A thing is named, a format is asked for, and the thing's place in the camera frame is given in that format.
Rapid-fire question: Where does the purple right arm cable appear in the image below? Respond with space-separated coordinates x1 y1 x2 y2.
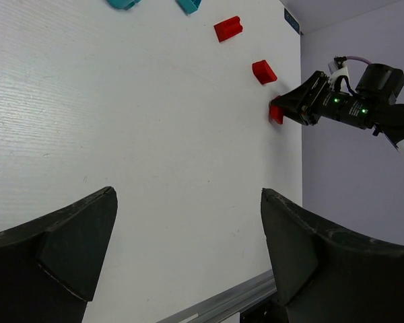
343 55 371 65

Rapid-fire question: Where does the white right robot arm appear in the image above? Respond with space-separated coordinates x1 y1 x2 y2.
269 63 404 149

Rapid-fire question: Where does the red lego brick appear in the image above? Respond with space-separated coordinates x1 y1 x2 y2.
252 60 277 85
213 16 243 42
269 97 284 125

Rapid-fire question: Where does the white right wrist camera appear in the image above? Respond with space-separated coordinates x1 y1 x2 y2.
328 57 349 85

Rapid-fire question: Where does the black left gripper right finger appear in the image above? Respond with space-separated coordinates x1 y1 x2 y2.
261 188 404 322

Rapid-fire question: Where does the red lego brick top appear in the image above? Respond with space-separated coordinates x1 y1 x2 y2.
213 16 243 42

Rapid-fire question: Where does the blue label right corner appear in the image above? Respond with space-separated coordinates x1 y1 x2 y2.
283 8 301 35

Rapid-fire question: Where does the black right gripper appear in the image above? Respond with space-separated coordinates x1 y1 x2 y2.
279 63 404 137

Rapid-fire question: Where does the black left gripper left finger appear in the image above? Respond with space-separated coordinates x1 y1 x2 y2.
0 186 118 322

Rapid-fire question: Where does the teal small lego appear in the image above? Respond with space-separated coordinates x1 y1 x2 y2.
176 0 201 15

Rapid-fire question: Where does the teal printed round lego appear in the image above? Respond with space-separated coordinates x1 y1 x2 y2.
106 0 141 10

